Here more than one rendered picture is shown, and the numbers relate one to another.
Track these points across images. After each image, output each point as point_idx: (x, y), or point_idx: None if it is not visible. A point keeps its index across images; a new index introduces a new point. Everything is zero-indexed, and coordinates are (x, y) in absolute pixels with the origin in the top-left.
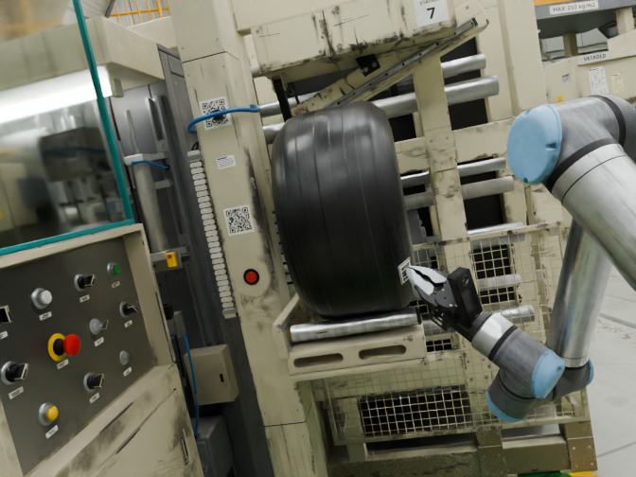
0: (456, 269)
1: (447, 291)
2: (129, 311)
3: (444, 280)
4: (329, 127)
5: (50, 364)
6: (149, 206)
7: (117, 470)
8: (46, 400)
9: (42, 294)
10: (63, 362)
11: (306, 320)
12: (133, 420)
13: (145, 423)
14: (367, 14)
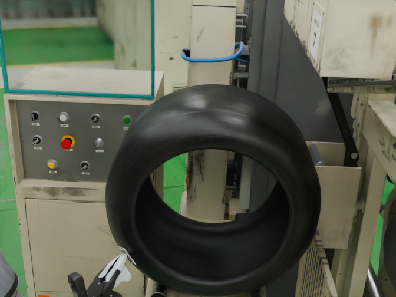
0: (77, 273)
1: (96, 286)
2: None
3: (106, 281)
4: (146, 116)
5: (60, 146)
6: None
7: (70, 208)
8: (53, 159)
9: (60, 116)
10: (69, 149)
11: None
12: (93, 197)
13: (101, 203)
14: (303, 3)
